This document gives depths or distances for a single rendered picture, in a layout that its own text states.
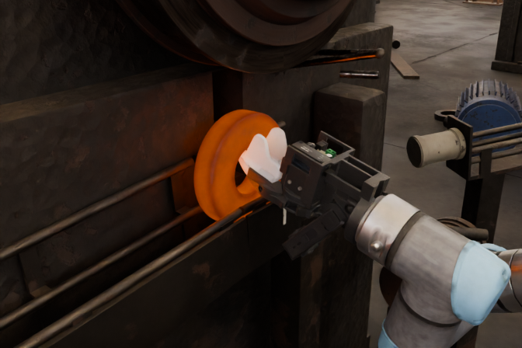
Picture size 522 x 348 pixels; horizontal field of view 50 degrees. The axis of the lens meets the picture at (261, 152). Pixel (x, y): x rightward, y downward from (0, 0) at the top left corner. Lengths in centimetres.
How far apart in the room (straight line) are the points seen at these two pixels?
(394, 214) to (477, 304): 12
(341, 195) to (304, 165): 6
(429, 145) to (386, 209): 44
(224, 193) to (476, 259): 31
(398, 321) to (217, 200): 26
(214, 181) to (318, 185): 14
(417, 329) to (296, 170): 22
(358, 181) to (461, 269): 15
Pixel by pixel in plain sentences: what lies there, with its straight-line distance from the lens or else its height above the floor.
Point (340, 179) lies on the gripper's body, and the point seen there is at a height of 78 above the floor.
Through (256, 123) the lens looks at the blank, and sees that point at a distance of 74.
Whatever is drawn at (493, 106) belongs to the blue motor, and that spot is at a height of 31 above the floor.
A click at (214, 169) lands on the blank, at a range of 70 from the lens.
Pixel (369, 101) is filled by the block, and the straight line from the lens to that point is 91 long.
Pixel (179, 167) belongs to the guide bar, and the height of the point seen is 76.
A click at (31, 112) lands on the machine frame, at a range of 62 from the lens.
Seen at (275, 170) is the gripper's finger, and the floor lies 77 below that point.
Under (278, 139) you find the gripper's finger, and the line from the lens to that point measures 73.
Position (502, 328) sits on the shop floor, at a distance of 179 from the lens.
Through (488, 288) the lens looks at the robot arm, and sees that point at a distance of 60.
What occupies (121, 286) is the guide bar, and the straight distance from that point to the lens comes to 62.
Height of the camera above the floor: 104
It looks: 22 degrees down
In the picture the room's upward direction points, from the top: straight up
